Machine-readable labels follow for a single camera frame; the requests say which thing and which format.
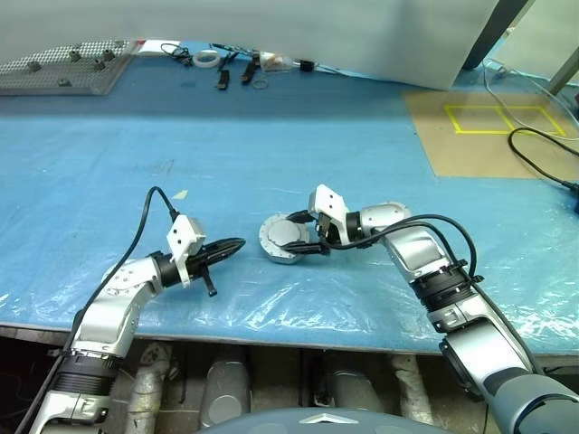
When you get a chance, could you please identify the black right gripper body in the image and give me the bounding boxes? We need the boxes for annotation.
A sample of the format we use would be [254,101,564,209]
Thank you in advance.
[314,212,345,257]

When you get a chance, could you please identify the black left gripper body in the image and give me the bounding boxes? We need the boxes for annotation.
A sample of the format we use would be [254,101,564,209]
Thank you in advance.
[185,246,219,298]

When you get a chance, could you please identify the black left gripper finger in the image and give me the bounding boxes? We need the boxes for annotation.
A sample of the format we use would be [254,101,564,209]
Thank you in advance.
[205,237,248,255]
[211,244,245,266]

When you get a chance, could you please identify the silver motor rotor cover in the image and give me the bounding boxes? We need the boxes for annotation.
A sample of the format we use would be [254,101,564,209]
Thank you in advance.
[258,212,312,259]

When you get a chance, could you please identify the clear plastic film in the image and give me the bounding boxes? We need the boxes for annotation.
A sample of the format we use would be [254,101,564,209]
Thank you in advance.
[0,198,579,344]

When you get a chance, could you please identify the blue foam mat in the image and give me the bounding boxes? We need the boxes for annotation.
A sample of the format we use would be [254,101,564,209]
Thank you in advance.
[0,38,579,358]

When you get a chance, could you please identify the grey rounded robot leg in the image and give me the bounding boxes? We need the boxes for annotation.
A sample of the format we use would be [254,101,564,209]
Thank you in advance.
[198,356,252,429]
[325,368,385,412]

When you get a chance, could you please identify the foil wrapped pipe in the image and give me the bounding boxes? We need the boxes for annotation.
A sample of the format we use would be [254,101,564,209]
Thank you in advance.
[128,341,173,434]
[391,354,431,426]

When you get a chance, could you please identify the black hand tool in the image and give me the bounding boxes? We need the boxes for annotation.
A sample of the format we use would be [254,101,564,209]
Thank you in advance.
[242,52,262,87]
[216,52,240,91]

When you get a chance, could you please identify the clear plastic bag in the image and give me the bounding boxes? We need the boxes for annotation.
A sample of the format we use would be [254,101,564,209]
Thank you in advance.
[260,52,299,74]

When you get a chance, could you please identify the brown cardboard sheet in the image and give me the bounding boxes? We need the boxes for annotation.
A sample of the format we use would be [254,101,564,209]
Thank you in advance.
[403,90,579,180]

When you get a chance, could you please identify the yellow tape squares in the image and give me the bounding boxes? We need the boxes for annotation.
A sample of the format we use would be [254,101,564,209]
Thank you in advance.
[443,105,567,136]

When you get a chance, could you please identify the grey robot torso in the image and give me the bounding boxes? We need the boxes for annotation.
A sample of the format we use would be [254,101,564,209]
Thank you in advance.
[194,406,435,434]

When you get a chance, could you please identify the white tape roll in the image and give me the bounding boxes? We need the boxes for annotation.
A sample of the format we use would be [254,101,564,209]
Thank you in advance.
[193,50,223,70]

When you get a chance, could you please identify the large white sheet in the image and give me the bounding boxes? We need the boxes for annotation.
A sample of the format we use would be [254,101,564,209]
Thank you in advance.
[0,0,498,91]

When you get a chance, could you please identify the grey perforated board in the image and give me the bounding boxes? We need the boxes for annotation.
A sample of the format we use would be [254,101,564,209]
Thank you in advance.
[0,40,137,96]

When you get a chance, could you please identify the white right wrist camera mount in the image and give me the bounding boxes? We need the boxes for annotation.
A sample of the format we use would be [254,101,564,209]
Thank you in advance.
[308,184,350,245]

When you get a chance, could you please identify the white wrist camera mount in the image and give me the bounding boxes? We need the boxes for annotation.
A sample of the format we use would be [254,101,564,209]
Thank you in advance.
[308,184,350,245]
[166,214,207,288]

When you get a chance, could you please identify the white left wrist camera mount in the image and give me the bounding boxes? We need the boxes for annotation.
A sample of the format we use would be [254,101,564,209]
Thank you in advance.
[166,214,207,288]

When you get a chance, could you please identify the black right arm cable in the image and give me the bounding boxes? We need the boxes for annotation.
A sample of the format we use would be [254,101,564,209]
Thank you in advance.
[323,214,544,376]

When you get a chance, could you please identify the thin coloured wires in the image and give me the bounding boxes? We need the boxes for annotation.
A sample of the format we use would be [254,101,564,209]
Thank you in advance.
[210,42,261,58]

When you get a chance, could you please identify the thin tangled black cable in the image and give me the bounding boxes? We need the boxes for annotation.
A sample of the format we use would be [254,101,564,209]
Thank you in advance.
[160,42,195,68]

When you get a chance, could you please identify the thick black power cable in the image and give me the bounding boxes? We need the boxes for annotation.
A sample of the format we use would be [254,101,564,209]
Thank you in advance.
[508,127,579,191]

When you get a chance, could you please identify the thin white cable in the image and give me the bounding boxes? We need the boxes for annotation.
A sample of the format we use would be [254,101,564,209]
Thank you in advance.
[481,61,579,141]

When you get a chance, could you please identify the dark upright post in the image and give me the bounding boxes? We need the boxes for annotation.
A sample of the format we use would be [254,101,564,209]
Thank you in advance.
[460,0,535,71]

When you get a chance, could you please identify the grey upright post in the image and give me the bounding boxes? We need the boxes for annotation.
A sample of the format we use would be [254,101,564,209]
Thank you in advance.
[546,42,579,94]

